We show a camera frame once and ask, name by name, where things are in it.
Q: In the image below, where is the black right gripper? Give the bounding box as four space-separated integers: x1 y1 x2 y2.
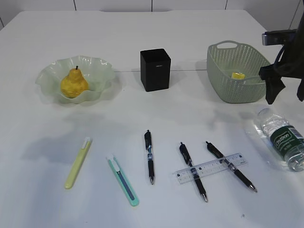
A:
259 19 304 105

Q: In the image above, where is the clear water bottle green label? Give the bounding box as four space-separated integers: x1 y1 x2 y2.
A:
257 108 304 172

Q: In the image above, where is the yellow pear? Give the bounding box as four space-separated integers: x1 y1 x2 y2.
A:
60 66 89 98

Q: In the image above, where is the green woven plastic basket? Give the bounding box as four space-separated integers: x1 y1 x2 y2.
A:
207 40 270 104

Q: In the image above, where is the black pen right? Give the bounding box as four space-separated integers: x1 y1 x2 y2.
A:
206 141 257 192

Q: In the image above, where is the black pen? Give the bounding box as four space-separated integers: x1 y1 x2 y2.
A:
206 141 257 192
144 130 155 185
179 142 208 202

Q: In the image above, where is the black pen middle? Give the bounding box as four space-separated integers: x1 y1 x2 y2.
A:
179 142 208 202

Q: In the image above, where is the clear plastic ruler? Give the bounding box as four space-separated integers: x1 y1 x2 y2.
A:
172 153 247 184

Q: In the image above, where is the black square pen holder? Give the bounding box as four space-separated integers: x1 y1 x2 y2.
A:
140 48 171 92

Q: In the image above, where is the black pen left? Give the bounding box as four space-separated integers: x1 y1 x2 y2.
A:
144 130 155 185

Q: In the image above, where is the teal utility knife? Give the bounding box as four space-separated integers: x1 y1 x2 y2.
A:
106 155 140 207

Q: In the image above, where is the translucent green wavy glass plate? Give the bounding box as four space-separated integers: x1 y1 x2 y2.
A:
35 55 115 104

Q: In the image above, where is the yellow-green utility knife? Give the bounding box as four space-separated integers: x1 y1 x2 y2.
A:
64 137 92 190

